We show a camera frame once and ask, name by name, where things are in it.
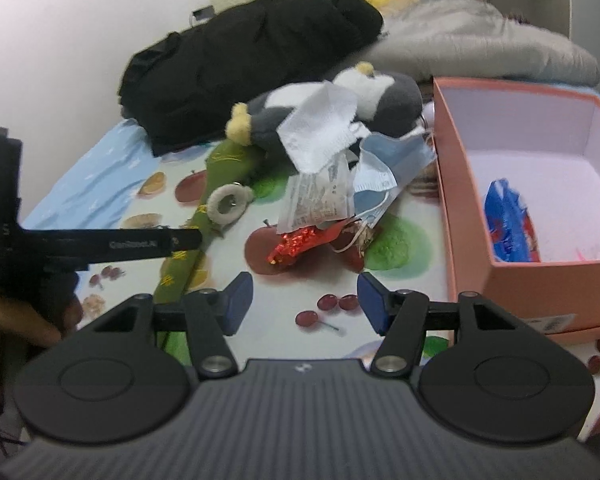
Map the green plush stick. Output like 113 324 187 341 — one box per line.
152 139 261 361

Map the grey pillow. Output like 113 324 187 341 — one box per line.
370 0 600 87

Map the black jacket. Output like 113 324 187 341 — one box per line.
117 0 385 157

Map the clear printed plastic packet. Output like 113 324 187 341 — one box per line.
279 152 355 235

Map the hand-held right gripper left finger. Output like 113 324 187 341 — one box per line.
80 271 254 378

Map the red foil wrapper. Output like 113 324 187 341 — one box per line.
267 222 343 267

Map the white fluffy ring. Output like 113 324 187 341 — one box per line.
206 183 255 225

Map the white waffle cloth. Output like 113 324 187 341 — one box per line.
276 80 372 175

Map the yellow cloth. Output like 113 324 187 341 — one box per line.
364 0 423 17

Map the blue face mask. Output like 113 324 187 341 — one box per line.
352 131 438 228

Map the grey white penguin plush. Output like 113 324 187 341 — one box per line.
225 61 425 155

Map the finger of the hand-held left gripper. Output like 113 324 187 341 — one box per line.
19 226 204 267

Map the pink cardboard box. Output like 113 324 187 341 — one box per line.
431 76 600 346

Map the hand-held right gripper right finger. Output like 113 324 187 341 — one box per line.
356 271 526 378

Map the blue snack packet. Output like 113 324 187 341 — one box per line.
482 178 542 264

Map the person's left hand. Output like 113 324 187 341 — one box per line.
0 287 65 353

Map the fruit printed mat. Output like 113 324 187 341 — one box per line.
17 75 600 461

